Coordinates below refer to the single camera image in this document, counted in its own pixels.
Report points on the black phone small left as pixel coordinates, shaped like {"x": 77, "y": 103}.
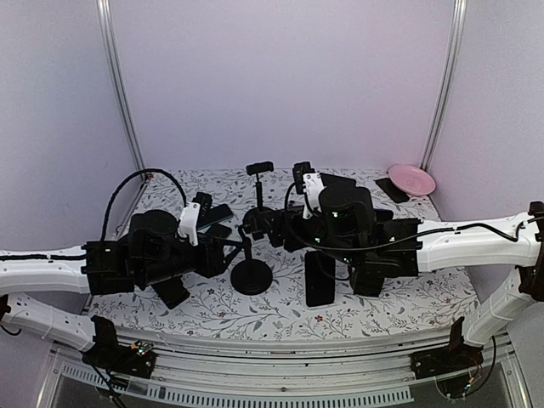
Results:
{"x": 172, "y": 292}

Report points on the aluminium front rail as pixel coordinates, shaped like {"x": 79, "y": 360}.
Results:
{"x": 355, "y": 372}

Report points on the black phone under plate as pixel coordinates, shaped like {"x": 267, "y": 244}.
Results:
{"x": 392, "y": 191}

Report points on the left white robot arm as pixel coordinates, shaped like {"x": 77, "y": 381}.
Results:
{"x": 26, "y": 280}

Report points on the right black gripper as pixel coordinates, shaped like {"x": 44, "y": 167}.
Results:
{"x": 278, "y": 232}

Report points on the left aluminium frame post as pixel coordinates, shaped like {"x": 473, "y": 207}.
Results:
{"x": 114, "y": 65}

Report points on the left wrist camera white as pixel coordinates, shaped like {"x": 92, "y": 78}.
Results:
{"x": 190, "y": 215}

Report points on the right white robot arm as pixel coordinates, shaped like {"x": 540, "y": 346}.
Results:
{"x": 516, "y": 240}

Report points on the floral patterned table mat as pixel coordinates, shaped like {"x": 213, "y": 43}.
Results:
{"x": 215, "y": 310}

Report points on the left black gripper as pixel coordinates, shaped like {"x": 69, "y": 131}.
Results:
{"x": 212, "y": 263}

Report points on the right aluminium frame post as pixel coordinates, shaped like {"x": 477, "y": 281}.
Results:
{"x": 451, "y": 58}

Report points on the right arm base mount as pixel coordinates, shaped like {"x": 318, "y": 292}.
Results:
{"x": 454, "y": 356}

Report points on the tall black phone stand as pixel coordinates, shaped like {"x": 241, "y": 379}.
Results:
{"x": 255, "y": 170}
{"x": 250, "y": 276}

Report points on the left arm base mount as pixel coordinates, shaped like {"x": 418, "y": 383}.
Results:
{"x": 137, "y": 359}

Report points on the blue-edged phone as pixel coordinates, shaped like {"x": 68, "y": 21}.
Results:
{"x": 366, "y": 285}

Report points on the pink plate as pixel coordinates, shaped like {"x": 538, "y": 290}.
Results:
{"x": 412, "y": 180}

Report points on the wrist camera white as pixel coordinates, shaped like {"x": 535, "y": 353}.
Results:
{"x": 190, "y": 215}
{"x": 308, "y": 183}

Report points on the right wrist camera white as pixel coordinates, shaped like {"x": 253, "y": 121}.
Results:
{"x": 308, "y": 183}

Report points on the aluminium frame post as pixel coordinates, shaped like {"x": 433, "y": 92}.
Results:
{"x": 114, "y": 65}
{"x": 451, "y": 58}

